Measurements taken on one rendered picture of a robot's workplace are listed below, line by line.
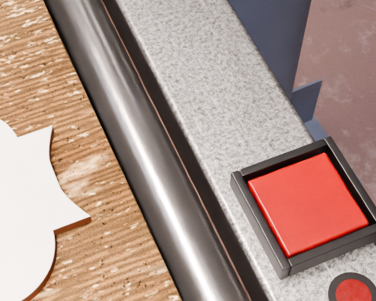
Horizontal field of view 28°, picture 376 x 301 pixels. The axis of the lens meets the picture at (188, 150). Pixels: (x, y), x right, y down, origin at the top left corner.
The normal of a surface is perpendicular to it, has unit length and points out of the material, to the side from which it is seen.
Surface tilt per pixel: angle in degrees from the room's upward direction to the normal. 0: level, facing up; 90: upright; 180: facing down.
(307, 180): 0
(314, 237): 0
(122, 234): 0
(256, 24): 90
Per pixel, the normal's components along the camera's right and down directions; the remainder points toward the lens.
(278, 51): 0.37, 0.79
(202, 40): 0.01, -0.54
